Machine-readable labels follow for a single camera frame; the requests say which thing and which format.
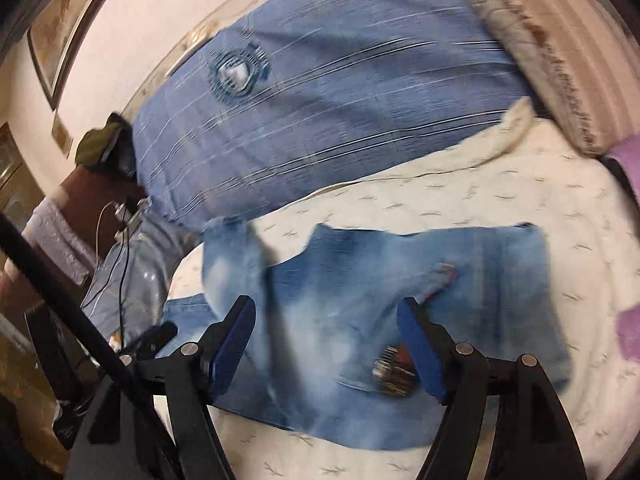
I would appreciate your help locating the striped floral pillow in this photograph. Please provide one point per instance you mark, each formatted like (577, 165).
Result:
(550, 45)

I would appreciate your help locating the purple cloth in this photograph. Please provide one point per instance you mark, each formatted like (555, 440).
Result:
(631, 160)

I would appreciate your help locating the cream leaf-print blanket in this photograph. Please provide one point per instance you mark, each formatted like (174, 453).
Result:
(550, 210)

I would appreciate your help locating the white charger plug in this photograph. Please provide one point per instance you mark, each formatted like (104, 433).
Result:
(131, 220)

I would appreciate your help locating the dark green cap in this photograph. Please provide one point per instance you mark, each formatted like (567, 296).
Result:
(100, 142)

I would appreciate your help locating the large framed wall picture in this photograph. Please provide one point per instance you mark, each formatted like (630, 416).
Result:
(55, 35)

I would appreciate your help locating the lavender cloth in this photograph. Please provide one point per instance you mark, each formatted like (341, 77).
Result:
(60, 240)

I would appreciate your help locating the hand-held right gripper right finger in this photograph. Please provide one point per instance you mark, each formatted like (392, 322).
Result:
(420, 350)

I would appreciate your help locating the blue plaid duvet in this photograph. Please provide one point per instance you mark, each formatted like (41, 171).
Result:
(350, 85)

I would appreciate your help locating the wooden door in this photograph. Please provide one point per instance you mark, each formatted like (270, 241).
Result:
(15, 180)

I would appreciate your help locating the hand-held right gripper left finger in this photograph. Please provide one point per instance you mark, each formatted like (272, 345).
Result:
(234, 345)

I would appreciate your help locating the small framed wall picture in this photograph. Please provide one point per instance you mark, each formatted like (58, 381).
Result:
(61, 135)

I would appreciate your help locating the dark brown furniture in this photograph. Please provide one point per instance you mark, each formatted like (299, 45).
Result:
(85, 195)

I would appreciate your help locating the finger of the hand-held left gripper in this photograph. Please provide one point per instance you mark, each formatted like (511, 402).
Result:
(157, 338)

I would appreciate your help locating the black rod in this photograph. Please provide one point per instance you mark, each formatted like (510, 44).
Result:
(50, 280)

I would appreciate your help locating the blue denim pants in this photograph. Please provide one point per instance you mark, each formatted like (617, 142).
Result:
(325, 310)

